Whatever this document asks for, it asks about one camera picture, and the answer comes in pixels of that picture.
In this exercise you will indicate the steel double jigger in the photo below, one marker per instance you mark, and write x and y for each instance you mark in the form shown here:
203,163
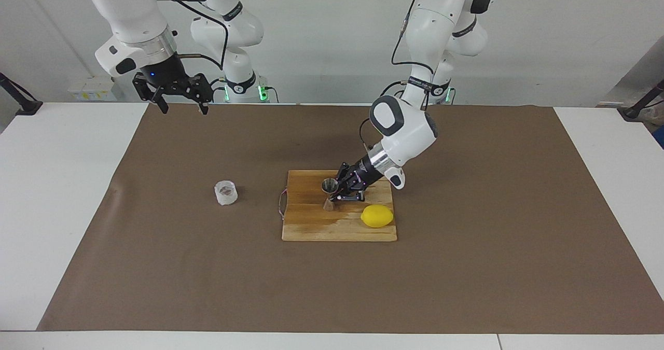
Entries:
328,185

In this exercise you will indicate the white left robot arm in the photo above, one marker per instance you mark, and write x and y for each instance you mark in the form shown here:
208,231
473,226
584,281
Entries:
410,127

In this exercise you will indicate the black clamp stand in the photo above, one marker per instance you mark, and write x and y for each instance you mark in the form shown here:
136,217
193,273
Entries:
630,112
28,107

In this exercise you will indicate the blue object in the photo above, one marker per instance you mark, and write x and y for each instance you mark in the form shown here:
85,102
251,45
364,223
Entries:
660,136

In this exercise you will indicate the white power strip box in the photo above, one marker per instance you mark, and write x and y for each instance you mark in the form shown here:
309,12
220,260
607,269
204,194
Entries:
93,88

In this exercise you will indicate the wooden cutting board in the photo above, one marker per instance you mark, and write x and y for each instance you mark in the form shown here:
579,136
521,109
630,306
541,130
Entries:
321,225

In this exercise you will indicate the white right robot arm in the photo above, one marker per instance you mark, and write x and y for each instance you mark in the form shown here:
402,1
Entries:
129,13

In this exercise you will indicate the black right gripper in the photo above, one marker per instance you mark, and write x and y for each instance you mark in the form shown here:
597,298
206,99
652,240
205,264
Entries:
168,78

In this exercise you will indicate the brown table mat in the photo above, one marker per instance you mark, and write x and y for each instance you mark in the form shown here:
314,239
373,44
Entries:
155,277

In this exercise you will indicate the yellow lemon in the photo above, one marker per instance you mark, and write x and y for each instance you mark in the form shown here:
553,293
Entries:
377,216

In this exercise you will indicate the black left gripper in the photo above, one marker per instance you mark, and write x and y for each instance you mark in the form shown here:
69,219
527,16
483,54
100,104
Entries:
365,173

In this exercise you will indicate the clear plastic cup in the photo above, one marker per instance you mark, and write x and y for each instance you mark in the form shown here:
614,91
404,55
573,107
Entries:
226,197

